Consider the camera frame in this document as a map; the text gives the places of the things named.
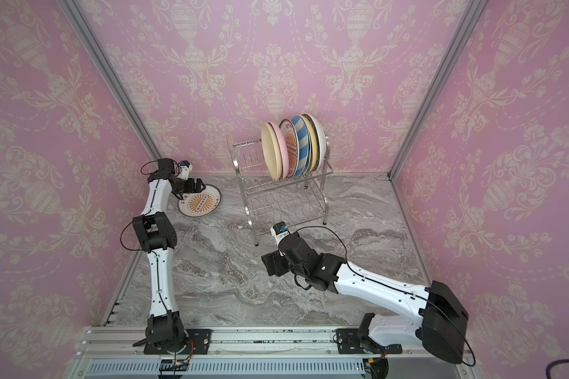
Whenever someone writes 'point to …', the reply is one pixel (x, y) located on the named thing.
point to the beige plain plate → (271, 151)
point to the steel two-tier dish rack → (269, 204)
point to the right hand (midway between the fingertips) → (272, 254)
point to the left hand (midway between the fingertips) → (194, 186)
